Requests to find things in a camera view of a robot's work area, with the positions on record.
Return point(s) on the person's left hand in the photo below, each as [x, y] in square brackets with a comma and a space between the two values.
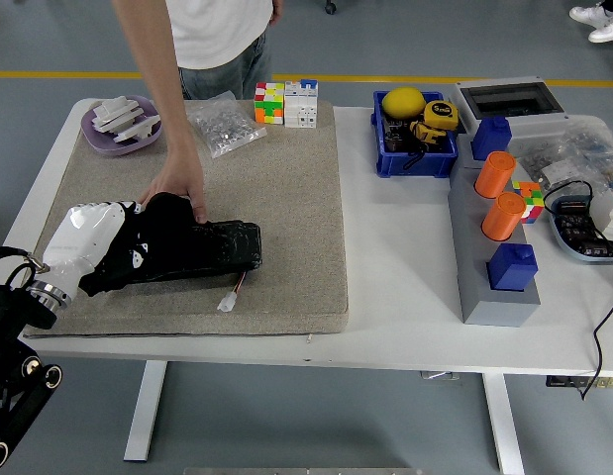
[276, 9]

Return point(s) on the person's right hand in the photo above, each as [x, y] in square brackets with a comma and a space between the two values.
[179, 175]

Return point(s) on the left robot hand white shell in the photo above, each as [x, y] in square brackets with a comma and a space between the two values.
[78, 237]

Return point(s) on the black rag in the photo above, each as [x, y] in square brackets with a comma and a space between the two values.
[167, 218]

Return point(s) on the black glossy panel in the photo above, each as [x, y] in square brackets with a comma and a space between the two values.
[232, 247]

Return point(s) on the person's right forearm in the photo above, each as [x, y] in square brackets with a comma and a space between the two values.
[163, 89]

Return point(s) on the black chair caster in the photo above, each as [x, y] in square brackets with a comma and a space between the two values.
[330, 6]

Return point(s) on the person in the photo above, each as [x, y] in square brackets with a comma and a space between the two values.
[605, 29]
[222, 29]

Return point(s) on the clear bag of screws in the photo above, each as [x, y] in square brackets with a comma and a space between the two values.
[227, 128]

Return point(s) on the purple tray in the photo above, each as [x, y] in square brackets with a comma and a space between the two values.
[100, 141]

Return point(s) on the grey-brown mat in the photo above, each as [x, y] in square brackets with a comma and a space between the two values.
[266, 198]

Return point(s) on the large colourful puzzle cube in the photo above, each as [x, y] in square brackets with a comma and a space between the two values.
[270, 104]

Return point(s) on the yellow ball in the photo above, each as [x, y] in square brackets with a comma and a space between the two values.
[404, 101]

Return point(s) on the brown electronic component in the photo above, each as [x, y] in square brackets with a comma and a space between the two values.
[397, 138]

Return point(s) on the white table leg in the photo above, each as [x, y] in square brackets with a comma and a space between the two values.
[504, 425]
[145, 410]

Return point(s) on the yellow tape measure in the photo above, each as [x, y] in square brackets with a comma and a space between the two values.
[441, 114]

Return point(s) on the yellow and black tool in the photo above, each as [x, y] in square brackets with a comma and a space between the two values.
[428, 133]

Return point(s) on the blue plastic bin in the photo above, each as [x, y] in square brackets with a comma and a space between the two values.
[420, 165]

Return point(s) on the blue square block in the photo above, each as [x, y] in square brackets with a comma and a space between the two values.
[491, 138]
[512, 269]

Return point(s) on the orange cylinder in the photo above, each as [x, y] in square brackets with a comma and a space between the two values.
[503, 218]
[495, 175]

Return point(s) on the grey block holder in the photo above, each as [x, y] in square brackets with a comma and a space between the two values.
[472, 277]

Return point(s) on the clear parts bag white label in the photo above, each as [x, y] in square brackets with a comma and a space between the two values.
[551, 163]

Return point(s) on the small colourful puzzle cube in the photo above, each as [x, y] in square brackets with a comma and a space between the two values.
[531, 200]

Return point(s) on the clear bag of small parts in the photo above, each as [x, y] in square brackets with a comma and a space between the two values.
[598, 143]

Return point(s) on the blue-grey tray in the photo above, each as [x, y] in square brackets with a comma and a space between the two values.
[566, 245]

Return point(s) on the black circuit boards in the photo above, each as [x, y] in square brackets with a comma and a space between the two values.
[578, 230]

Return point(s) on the black control box under table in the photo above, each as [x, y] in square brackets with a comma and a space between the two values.
[563, 382]

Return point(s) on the white plastic bracket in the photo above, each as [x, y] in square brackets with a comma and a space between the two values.
[115, 111]
[135, 131]

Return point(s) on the white circuit breaker blue switch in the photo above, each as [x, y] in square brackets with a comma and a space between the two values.
[302, 106]

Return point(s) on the grey enclosure box clear lid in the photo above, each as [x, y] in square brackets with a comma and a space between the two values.
[534, 126]

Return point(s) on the metal bracket under table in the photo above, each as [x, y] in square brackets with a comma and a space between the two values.
[439, 375]

